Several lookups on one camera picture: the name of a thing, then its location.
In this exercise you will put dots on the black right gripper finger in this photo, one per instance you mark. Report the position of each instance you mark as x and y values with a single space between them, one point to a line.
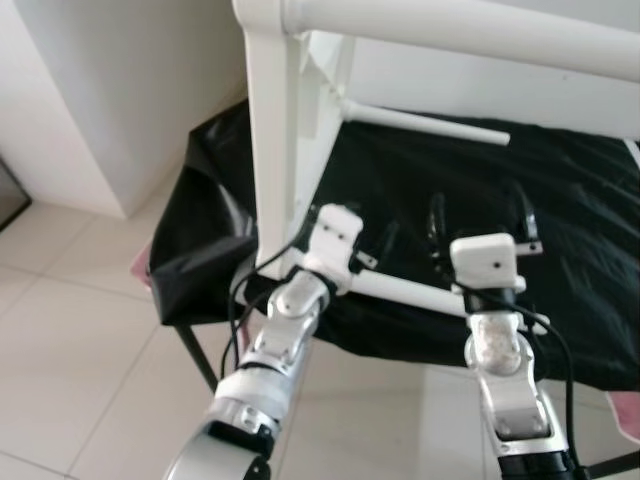
438 230
525 225

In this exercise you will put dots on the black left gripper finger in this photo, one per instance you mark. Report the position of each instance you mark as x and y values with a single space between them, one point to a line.
387 242

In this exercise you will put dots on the white plastic table top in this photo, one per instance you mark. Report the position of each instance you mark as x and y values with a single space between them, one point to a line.
275 120

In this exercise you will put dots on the white fabric strip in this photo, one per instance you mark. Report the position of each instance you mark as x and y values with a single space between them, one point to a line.
632 150

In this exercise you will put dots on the pink object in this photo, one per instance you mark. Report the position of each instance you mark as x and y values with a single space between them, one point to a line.
627 415

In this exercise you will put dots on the pink cloth piece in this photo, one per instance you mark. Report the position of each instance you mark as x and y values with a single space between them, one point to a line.
141 270

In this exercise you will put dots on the dark metal bar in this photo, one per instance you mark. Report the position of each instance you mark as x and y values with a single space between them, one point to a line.
610 465

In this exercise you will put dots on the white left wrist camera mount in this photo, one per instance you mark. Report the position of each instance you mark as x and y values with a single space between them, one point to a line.
330 235

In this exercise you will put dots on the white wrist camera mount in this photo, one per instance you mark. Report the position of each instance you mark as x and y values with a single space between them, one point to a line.
330 235
490 258

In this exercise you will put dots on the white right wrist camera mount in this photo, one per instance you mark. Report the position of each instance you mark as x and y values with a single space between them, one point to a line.
490 258

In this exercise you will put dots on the black metal frame leg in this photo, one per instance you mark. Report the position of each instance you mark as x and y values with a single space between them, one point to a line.
198 357

